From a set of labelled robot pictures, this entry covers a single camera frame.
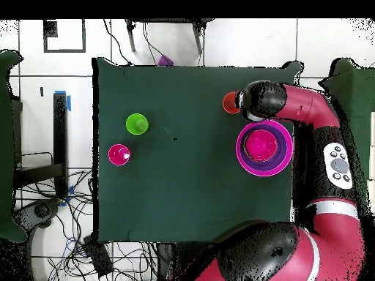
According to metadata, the green cloth covered table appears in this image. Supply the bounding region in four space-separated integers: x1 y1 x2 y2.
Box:
0 49 28 244
318 57 375 214

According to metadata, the green cup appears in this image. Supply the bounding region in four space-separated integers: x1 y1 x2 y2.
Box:
125 113 149 136

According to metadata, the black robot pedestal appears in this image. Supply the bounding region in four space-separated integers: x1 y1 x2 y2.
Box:
155 242 177 279

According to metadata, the black power brick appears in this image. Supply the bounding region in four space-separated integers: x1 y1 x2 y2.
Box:
82 235 114 278

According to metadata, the black metal stand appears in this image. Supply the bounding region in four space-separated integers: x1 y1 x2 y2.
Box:
12 90 72 198

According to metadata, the tangle of cables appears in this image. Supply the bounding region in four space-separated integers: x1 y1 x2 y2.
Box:
12 168 159 281

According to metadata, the black square frame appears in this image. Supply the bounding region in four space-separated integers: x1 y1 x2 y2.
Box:
42 18 86 54

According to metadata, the pinkish red cup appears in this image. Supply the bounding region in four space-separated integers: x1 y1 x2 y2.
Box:
107 143 132 167

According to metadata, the orange cup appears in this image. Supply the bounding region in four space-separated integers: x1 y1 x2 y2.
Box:
222 91 242 115

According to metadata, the small pinkish red bowl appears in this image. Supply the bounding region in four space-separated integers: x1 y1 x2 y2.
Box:
244 129 278 162

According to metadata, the dark green tablecloth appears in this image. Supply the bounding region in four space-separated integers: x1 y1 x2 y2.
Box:
92 56 302 244

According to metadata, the small purple object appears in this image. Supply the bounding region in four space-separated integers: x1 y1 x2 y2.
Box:
157 54 174 67

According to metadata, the large pink bowl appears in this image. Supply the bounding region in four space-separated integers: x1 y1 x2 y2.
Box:
235 119 294 178

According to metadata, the black camera tripod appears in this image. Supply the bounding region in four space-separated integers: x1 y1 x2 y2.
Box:
125 18 215 55

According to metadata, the purple bowl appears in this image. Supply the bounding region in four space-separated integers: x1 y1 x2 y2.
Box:
239 124 290 172

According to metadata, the dark grey pedestal leg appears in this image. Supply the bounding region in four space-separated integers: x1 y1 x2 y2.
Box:
12 198 62 231

